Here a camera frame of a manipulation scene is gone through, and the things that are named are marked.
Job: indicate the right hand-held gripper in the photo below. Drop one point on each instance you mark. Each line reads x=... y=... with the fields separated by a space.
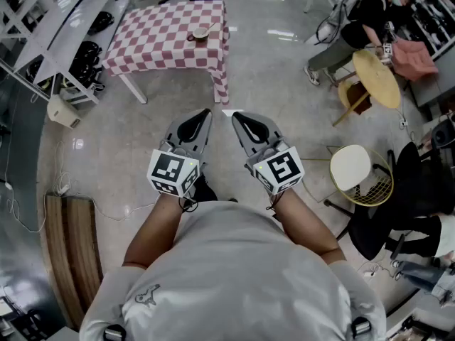
x=281 y=169

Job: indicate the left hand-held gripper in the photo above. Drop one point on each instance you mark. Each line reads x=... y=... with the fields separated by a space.
x=167 y=169

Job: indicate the dark red cup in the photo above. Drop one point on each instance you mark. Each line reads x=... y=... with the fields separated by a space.
x=199 y=34

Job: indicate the small metal spoon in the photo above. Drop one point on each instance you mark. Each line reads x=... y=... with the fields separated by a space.
x=213 y=26

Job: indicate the person's right forearm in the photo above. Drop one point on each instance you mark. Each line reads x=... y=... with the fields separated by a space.
x=305 y=229

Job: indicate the person's left forearm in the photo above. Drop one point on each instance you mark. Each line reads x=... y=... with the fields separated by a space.
x=153 y=233

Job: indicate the person's left shoe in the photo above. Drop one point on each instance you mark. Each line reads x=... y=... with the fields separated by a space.
x=204 y=188

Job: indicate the pink checkered tablecloth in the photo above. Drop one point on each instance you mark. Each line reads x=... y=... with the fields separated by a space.
x=160 y=37

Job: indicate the black helmet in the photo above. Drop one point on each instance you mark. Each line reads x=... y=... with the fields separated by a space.
x=101 y=22
x=87 y=52
x=83 y=74

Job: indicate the white box heater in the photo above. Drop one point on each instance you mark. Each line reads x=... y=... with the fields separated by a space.
x=62 y=110

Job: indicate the round wooden table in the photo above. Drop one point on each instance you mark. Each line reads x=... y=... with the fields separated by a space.
x=377 y=76

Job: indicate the white power strip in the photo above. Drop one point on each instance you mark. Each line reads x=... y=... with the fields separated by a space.
x=63 y=189

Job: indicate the person's grey shirt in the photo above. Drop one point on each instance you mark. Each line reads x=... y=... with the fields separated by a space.
x=231 y=279

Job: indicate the wooden bench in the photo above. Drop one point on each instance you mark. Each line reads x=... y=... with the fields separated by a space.
x=74 y=254

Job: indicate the white metal shelf rack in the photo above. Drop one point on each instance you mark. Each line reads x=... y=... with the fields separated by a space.
x=64 y=30

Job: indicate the black swivel chair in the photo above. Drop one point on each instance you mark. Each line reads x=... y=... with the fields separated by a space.
x=409 y=190

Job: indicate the pink cloth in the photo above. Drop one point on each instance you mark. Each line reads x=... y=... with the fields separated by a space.
x=414 y=60

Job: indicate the grey cabinet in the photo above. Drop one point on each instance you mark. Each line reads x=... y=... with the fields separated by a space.
x=435 y=84

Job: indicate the black round fan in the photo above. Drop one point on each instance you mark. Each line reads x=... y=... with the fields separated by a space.
x=442 y=137

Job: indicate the white storage shelf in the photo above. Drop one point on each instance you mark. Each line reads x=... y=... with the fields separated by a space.
x=433 y=20

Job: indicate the white table frame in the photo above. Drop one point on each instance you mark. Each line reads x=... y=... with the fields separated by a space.
x=133 y=87

